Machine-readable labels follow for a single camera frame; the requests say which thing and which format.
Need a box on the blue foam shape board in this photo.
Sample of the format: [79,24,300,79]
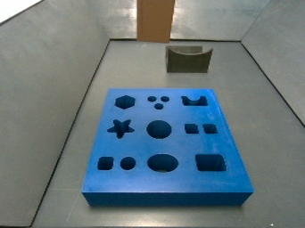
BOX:
[82,88,254,207]

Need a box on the dark grey cradle fixture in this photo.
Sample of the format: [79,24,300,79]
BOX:
[166,45,213,73]

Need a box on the brown arch block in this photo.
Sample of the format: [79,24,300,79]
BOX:
[137,0,176,43]

